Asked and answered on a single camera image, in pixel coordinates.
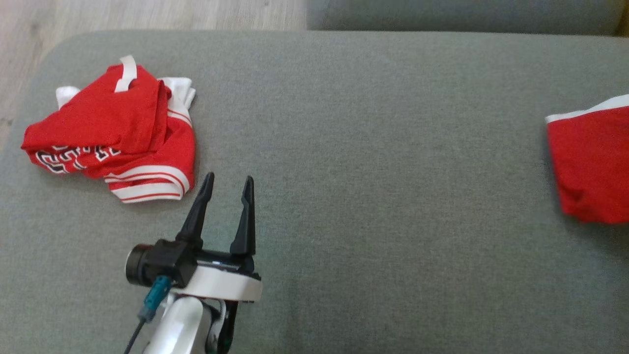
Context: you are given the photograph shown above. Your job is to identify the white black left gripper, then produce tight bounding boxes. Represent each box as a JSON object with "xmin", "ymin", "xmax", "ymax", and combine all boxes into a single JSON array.
[{"xmin": 172, "ymin": 172, "xmax": 263, "ymax": 354}]

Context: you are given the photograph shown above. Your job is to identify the red basketball jersey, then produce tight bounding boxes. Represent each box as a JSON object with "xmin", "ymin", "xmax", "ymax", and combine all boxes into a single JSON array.
[{"xmin": 21, "ymin": 55, "xmax": 197, "ymax": 204}]

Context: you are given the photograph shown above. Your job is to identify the red shorts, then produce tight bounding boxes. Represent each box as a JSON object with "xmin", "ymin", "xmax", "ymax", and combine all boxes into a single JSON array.
[{"xmin": 545, "ymin": 94, "xmax": 629, "ymax": 225}]

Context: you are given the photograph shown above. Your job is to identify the large grey sofa seat cushion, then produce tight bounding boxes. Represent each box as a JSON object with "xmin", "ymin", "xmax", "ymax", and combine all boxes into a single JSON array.
[{"xmin": 0, "ymin": 30, "xmax": 629, "ymax": 354}]

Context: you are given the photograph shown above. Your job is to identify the small grey sofa cushion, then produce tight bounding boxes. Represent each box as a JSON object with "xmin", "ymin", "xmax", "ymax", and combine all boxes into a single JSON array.
[{"xmin": 306, "ymin": 0, "xmax": 625, "ymax": 36}]

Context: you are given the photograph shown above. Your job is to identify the left black cable, blue plug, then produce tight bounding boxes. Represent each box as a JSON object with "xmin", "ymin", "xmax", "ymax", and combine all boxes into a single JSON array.
[{"xmin": 123, "ymin": 275, "xmax": 173, "ymax": 354}]

